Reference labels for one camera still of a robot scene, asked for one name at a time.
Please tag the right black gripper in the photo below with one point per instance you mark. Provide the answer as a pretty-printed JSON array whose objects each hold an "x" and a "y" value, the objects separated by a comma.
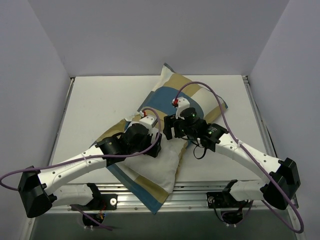
[{"x": 169, "y": 127}]

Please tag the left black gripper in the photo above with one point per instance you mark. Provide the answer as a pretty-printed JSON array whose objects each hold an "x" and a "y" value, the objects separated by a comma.
[{"x": 155, "y": 145}]

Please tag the white pillow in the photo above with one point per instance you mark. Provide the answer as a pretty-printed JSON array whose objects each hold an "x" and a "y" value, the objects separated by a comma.
[{"x": 162, "y": 169}]

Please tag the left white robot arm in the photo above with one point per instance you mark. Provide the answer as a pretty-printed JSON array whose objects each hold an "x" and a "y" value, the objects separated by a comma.
[{"x": 40, "y": 190}]

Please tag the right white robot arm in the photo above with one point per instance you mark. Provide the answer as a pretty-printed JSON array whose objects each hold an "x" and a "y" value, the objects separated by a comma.
[{"x": 278, "y": 179}]

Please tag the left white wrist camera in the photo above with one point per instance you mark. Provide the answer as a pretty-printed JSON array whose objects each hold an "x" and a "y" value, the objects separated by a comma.
[{"x": 148, "y": 121}]

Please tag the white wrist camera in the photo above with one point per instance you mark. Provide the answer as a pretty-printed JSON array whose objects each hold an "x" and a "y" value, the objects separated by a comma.
[
  {"x": 148, "y": 121},
  {"x": 180, "y": 104}
]

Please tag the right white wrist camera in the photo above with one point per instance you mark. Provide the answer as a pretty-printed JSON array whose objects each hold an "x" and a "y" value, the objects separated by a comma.
[{"x": 180, "y": 104}]

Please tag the aluminium rail frame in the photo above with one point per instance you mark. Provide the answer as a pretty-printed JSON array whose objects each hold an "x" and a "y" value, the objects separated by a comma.
[{"x": 158, "y": 103}]

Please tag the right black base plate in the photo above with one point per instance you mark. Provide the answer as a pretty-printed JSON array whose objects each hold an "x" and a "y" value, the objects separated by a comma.
[{"x": 218, "y": 200}]

